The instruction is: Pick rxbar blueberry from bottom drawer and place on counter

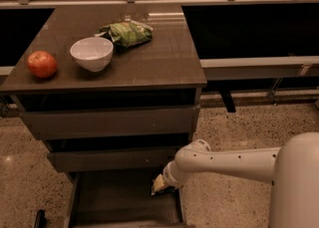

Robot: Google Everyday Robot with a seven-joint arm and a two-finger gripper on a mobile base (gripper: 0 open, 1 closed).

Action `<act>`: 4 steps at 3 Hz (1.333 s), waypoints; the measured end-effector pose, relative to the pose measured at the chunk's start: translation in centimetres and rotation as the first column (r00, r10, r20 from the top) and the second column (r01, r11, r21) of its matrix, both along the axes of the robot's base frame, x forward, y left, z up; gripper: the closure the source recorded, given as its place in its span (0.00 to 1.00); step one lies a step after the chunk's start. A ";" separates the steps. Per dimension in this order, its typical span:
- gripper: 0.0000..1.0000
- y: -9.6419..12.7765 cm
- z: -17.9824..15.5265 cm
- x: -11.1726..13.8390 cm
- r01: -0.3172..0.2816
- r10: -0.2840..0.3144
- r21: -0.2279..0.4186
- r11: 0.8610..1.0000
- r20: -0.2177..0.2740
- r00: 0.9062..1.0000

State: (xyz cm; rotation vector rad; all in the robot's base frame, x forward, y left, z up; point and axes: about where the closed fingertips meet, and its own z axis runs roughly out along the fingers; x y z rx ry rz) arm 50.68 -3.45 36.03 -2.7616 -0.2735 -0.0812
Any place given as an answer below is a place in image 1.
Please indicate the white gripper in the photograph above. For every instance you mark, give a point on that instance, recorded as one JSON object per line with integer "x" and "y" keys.
{"x": 168, "y": 179}

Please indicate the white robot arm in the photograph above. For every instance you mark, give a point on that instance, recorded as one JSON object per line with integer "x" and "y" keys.
{"x": 292, "y": 170}

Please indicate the middle drawer front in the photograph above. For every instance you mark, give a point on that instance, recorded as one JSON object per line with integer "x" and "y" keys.
{"x": 114, "y": 159}

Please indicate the open bottom drawer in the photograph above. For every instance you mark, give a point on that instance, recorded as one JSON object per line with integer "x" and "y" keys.
{"x": 122, "y": 199}

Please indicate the top drawer front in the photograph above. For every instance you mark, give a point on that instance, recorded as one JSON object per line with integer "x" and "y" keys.
{"x": 105, "y": 123}

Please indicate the dark brown drawer cabinet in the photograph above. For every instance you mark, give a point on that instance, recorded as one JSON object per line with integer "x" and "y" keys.
{"x": 162, "y": 73}

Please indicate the black object on floor left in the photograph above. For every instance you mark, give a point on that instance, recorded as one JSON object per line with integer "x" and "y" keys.
{"x": 40, "y": 221}

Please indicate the white ceramic bowl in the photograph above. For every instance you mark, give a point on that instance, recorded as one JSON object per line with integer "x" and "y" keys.
{"x": 93, "y": 53}

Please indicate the green chip bag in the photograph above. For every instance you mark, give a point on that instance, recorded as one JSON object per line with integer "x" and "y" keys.
{"x": 126, "y": 34}

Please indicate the red apple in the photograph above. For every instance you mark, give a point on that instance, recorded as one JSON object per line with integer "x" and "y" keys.
{"x": 41, "y": 64}

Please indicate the long grey bench rail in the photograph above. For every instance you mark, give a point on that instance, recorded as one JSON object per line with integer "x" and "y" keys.
{"x": 260, "y": 68}

